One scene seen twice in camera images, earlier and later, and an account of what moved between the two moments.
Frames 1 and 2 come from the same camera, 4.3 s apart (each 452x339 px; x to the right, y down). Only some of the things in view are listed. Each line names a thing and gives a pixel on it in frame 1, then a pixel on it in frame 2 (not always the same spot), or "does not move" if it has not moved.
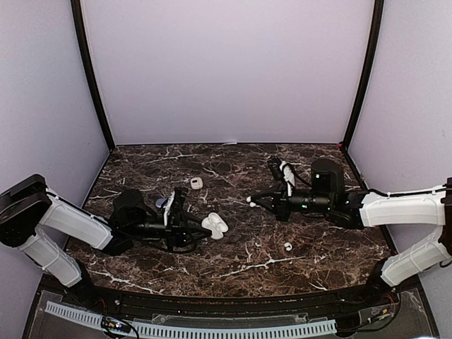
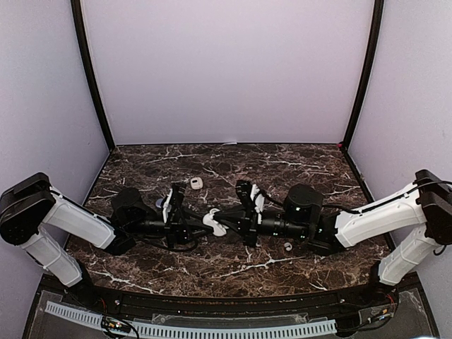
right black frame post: (374, 47) does not move
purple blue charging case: (159, 201) does not move
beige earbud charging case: (196, 183) does not move
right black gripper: (280, 205) to (232, 219)
